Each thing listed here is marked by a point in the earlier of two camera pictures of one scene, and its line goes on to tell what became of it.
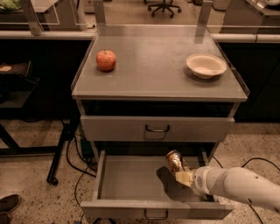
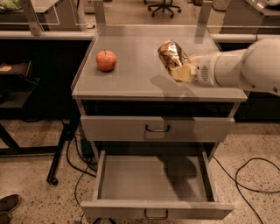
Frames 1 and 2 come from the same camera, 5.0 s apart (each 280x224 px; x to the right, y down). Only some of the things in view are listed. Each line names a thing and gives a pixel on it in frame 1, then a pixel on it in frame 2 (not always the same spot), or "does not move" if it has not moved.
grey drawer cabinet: [144, 92] does not move
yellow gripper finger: [185, 178] -> [183, 73]
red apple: [106, 59] does not move
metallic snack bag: [177, 161] -> [172, 55]
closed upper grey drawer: [118, 129] does not move
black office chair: [163, 7] does not move
